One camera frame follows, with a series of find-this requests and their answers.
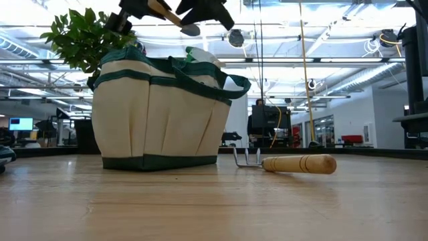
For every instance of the green plant in black pot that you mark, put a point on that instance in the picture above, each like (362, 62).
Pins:
(80, 40)

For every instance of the red background box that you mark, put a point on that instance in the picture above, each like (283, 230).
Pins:
(351, 139)

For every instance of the beige green gardening bag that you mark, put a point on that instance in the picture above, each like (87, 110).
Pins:
(150, 124)

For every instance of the small black background device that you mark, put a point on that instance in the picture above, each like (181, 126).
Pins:
(230, 136)

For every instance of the person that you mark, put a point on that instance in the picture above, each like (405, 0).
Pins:
(259, 102)

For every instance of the green spray bottle white trigger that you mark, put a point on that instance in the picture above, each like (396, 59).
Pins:
(200, 55)

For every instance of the black background monitor cart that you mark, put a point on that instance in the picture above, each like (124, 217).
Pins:
(267, 117)

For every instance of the blue background screen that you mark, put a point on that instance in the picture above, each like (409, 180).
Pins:
(20, 124)

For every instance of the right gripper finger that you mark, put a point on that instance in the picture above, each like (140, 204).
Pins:
(207, 10)
(133, 8)

